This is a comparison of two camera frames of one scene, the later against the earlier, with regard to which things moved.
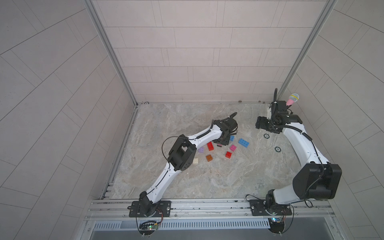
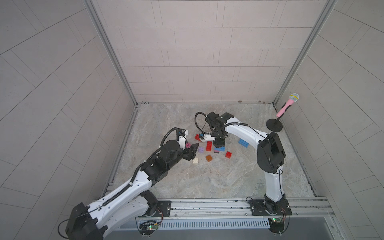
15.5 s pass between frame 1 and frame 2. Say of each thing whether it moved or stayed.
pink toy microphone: stayed
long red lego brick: stayed
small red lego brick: stayed
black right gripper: moved
